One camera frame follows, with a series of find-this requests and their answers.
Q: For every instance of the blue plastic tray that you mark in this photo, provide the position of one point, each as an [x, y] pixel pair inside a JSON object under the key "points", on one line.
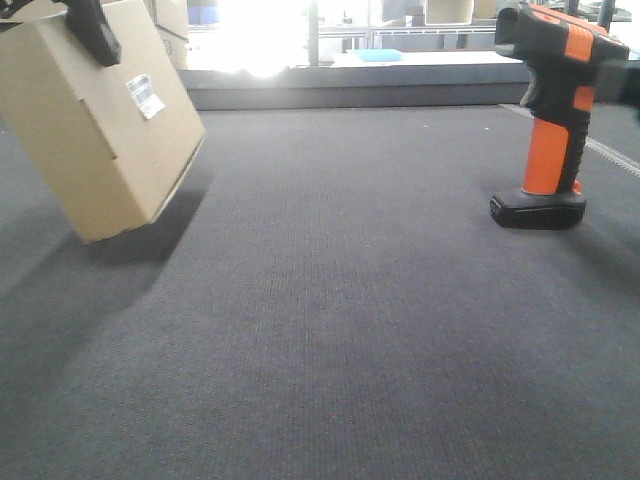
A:
{"points": [[375, 55]]}

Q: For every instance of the orange black barcode scanner gun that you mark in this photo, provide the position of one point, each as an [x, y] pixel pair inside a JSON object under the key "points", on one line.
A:
{"points": [[563, 54]]}

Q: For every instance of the large cardboard box stack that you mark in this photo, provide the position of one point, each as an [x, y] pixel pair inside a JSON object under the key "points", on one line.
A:
{"points": [[171, 20]]}

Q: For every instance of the white plastic bin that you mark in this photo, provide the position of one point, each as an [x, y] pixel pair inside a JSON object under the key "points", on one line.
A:
{"points": [[448, 12]]}

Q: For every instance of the brown cardboard package box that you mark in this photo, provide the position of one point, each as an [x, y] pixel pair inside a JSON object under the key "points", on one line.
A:
{"points": [[113, 144]]}

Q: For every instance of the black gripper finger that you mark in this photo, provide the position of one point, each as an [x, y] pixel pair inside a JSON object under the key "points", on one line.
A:
{"points": [[617, 82], [87, 22]]}

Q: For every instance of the metal belt seam strip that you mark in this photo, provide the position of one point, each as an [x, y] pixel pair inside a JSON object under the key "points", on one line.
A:
{"points": [[511, 137]]}

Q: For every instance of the black conveyor side rail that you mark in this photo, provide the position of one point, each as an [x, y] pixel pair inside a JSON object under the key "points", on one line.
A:
{"points": [[358, 87]]}

